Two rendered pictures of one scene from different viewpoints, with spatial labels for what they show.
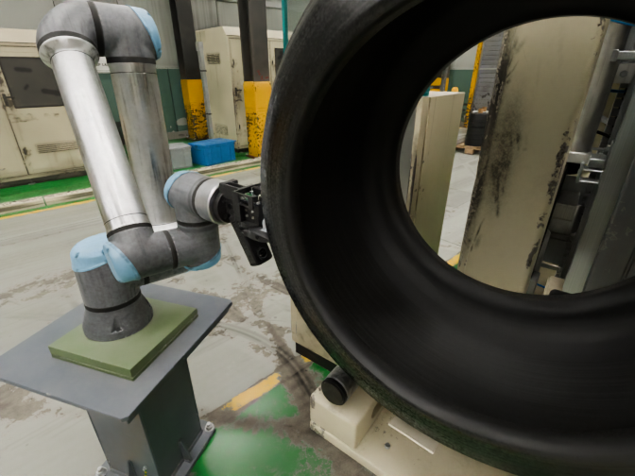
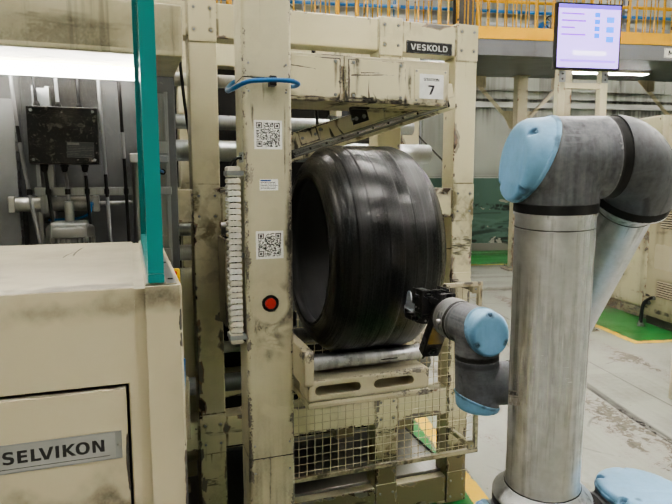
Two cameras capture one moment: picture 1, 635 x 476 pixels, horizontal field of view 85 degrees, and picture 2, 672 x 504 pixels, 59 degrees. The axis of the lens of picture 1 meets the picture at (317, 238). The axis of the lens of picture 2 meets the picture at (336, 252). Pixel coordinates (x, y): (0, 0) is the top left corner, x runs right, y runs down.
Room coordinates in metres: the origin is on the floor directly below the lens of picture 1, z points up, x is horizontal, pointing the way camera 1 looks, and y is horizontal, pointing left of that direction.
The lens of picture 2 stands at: (1.89, 0.69, 1.40)
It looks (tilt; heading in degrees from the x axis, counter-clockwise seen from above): 7 degrees down; 214
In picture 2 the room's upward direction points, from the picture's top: straight up
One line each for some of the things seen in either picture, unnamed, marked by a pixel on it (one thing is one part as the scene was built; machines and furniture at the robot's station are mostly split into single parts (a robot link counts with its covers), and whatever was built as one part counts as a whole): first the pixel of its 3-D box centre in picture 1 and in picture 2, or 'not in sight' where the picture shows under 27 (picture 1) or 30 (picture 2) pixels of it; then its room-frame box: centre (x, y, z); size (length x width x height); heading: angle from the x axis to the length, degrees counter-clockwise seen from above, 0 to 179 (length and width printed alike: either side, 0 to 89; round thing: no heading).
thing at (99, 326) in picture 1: (115, 307); not in sight; (0.87, 0.61, 0.69); 0.19 x 0.19 x 0.10
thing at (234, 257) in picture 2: not in sight; (235, 255); (0.73, -0.41, 1.19); 0.05 x 0.04 x 0.48; 53
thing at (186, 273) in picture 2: not in sight; (187, 368); (0.25, -1.14, 0.61); 0.33 x 0.06 x 0.86; 53
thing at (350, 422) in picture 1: (384, 356); (364, 379); (0.51, -0.13, 0.84); 0.36 x 0.09 x 0.06; 143
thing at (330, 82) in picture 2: not in sight; (352, 85); (0.15, -0.40, 1.71); 0.61 x 0.25 x 0.15; 143
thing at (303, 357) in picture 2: not in sight; (290, 349); (0.57, -0.35, 0.90); 0.40 x 0.03 x 0.10; 53
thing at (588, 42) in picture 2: not in sight; (587, 37); (-3.68, -0.42, 2.60); 0.60 x 0.05 x 0.55; 132
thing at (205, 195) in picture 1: (221, 201); (452, 318); (0.69, 0.20, 1.09); 0.10 x 0.05 x 0.09; 143
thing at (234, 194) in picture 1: (248, 207); (435, 308); (0.64, 0.14, 1.10); 0.12 x 0.08 x 0.09; 53
